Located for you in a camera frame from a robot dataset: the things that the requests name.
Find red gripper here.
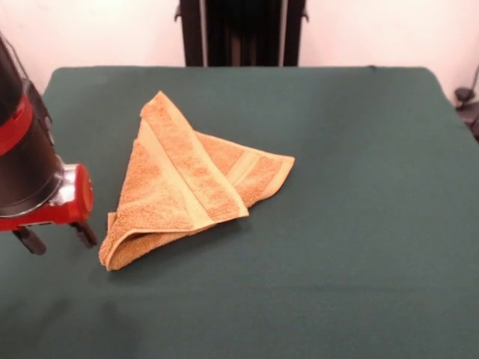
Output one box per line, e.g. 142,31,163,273
0,162,99,256

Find tan terry towel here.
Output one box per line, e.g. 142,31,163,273
97,90,296,271

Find dark green table cloth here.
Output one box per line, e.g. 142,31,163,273
0,65,479,359

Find dark curved stand base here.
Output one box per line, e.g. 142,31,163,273
454,86,479,141

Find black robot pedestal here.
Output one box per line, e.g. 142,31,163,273
172,0,311,68

